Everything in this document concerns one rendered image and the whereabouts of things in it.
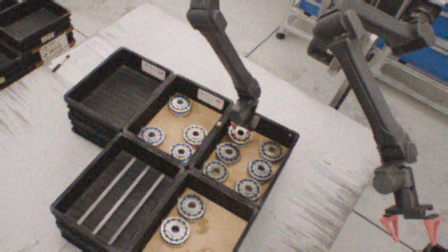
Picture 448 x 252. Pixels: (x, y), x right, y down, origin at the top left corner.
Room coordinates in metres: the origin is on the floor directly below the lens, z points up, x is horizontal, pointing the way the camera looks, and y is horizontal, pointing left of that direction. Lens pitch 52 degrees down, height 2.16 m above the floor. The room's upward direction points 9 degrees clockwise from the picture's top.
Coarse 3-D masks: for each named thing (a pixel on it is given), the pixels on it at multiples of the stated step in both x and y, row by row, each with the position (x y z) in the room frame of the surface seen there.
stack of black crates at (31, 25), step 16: (32, 0) 2.11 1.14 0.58; (48, 0) 2.13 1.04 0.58; (0, 16) 1.91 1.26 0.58; (16, 16) 2.00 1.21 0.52; (32, 16) 2.06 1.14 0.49; (48, 16) 2.09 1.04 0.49; (64, 16) 1.98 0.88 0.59; (0, 32) 1.81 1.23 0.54; (16, 32) 1.89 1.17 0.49; (32, 32) 1.79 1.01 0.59; (48, 32) 1.88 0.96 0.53; (64, 32) 1.96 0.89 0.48; (16, 48) 1.74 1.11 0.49; (32, 48) 1.76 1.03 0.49; (32, 64) 1.74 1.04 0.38
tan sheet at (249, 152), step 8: (224, 136) 1.05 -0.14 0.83; (256, 136) 1.08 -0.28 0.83; (264, 136) 1.08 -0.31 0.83; (256, 144) 1.04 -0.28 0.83; (248, 152) 0.99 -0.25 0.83; (256, 152) 0.99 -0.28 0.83; (208, 160) 0.92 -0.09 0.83; (240, 160) 0.94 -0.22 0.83; (248, 160) 0.95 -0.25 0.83; (232, 168) 0.90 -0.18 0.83; (240, 168) 0.90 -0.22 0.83; (232, 176) 0.86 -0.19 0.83; (240, 176) 0.86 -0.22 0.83; (224, 184) 0.82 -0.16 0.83; (232, 184) 0.82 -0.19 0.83; (264, 184) 0.84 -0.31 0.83; (264, 192) 0.81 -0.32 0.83
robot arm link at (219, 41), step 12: (216, 12) 0.97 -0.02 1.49; (216, 24) 0.96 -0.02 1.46; (204, 36) 0.99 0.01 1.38; (216, 36) 0.98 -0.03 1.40; (228, 36) 1.03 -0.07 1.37; (216, 48) 0.99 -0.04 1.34; (228, 48) 1.01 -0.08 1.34; (228, 60) 1.00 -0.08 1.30; (240, 60) 1.04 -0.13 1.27; (228, 72) 1.02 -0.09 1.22; (240, 72) 1.02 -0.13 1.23; (240, 84) 1.02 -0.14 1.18; (252, 84) 1.04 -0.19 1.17; (252, 96) 1.02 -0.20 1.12
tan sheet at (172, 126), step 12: (192, 108) 1.18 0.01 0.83; (204, 108) 1.19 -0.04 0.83; (156, 120) 1.08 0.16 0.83; (168, 120) 1.09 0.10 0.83; (180, 120) 1.10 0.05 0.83; (192, 120) 1.11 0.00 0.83; (204, 120) 1.12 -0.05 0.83; (216, 120) 1.13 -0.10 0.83; (168, 132) 1.03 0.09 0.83; (180, 132) 1.04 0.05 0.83; (168, 144) 0.97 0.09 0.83
